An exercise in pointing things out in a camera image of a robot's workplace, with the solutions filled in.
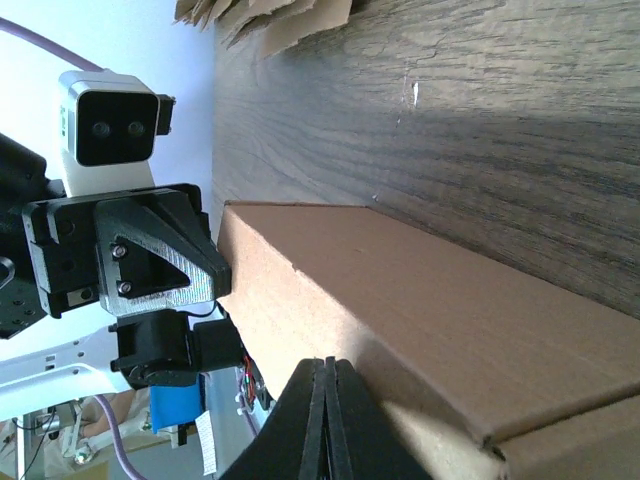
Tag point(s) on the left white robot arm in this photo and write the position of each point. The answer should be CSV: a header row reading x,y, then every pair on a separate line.
x,y
46,361

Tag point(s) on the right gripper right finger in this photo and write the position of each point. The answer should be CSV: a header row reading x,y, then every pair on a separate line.
x,y
360,443

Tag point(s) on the stack of flat cardboard blanks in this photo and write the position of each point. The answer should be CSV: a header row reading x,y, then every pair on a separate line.
x,y
281,24

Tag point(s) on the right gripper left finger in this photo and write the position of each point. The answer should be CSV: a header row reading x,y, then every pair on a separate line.
x,y
290,443

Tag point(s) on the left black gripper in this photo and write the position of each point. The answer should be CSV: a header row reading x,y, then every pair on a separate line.
x,y
133,251

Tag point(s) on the cardboard box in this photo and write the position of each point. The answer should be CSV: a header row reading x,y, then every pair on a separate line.
x,y
485,372

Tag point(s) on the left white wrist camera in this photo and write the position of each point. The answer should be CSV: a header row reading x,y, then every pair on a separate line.
x,y
108,125

